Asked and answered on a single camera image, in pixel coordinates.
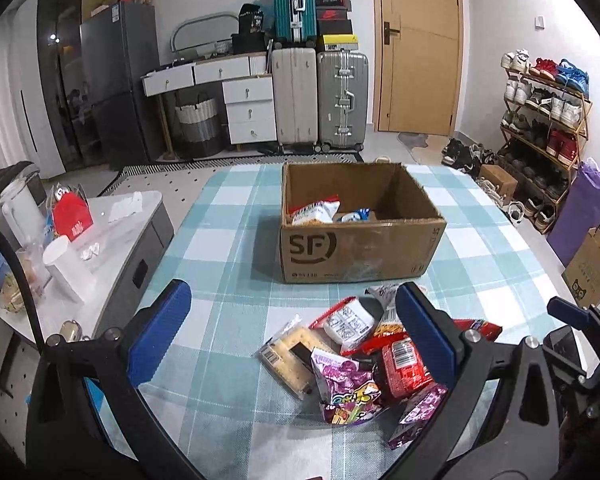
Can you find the purple candy bag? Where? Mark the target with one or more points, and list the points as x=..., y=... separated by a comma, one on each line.
x=349, y=395

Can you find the woven laundry basket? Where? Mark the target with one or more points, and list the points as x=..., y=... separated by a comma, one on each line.
x=201, y=134

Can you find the red white wafer packet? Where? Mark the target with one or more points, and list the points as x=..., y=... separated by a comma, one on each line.
x=347, y=324

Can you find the blue cookie snack packet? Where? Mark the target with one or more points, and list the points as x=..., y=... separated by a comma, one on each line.
x=362, y=214

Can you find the teal suitcase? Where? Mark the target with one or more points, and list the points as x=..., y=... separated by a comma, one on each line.
x=295, y=21

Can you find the wooden door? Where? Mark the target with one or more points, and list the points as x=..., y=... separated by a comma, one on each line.
x=418, y=64

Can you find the red gift box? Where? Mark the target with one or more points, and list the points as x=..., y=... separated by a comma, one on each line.
x=71, y=216

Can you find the silver aluminium suitcase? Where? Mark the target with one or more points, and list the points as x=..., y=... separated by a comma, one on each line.
x=342, y=98

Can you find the white drawer desk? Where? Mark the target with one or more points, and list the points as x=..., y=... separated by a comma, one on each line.
x=247, y=90

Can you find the dotted floor rug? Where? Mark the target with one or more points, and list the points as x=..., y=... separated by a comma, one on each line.
x=164, y=175

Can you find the wooden shoe rack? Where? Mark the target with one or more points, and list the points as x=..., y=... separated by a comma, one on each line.
x=545, y=131

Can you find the grey side cabinet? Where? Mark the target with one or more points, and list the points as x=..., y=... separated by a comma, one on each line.
x=133, y=231

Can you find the small cardboard box on floor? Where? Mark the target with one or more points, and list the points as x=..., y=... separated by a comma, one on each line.
x=503, y=182

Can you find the clear cracker sandwich packet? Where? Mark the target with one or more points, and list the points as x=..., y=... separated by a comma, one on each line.
x=287, y=355

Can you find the silver orange peanut snack bag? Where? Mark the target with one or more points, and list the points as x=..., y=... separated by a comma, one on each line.
x=389, y=322

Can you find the white cylindrical cup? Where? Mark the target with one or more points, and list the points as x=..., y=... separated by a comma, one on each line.
x=66, y=267

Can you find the stacked shoe boxes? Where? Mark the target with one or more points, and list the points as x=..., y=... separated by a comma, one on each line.
x=333, y=18

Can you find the red barcode snack packet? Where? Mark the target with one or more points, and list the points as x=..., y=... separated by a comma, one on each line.
x=397, y=368

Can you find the teal plaid tablecloth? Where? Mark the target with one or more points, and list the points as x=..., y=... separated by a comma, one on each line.
x=225, y=411

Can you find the beige suitcase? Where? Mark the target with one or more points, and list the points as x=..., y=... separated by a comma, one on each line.
x=295, y=97

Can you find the SF cardboard box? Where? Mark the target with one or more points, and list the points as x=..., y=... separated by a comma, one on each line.
x=399, y=240

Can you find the black bag on desk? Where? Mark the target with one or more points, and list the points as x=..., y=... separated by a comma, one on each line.
x=250, y=19

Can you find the small purple snack packet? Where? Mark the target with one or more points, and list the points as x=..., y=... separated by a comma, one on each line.
x=418, y=411

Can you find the purple paper bag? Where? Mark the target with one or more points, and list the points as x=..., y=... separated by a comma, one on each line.
x=580, y=213

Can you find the red Oreo chocolate packet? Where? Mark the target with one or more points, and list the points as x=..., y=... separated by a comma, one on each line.
x=488, y=330

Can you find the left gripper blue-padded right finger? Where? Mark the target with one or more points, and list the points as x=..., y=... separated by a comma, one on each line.
x=519, y=436

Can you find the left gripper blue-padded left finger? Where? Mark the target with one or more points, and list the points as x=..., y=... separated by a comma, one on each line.
x=88, y=420

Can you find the cat logo cardboard box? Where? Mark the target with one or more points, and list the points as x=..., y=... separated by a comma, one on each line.
x=582, y=275

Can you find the dark grey refrigerator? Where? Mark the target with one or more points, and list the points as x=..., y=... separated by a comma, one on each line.
x=119, y=47

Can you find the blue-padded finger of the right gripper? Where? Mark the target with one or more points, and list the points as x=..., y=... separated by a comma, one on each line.
x=568, y=313

